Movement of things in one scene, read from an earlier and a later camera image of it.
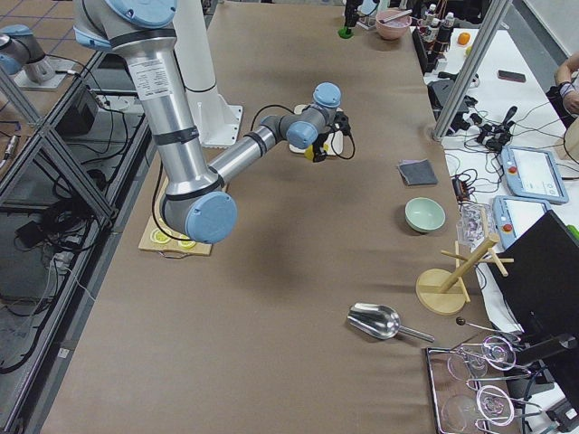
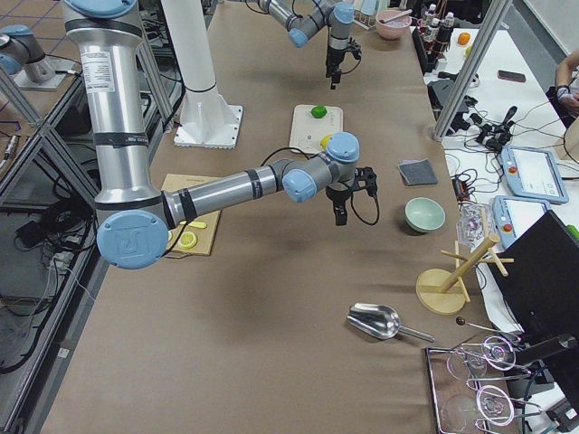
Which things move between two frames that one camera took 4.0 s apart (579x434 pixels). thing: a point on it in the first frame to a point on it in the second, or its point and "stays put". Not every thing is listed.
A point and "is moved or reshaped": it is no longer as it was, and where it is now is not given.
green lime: [343, 33] is moved or reshaped
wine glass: [495, 351] stays put
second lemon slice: [186, 244] stays put
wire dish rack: [476, 391] stays put
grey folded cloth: [417, 172] stays put
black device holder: [440, 92] stays put
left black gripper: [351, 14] to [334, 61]
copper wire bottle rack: [436, 26] stays put
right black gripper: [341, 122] to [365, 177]
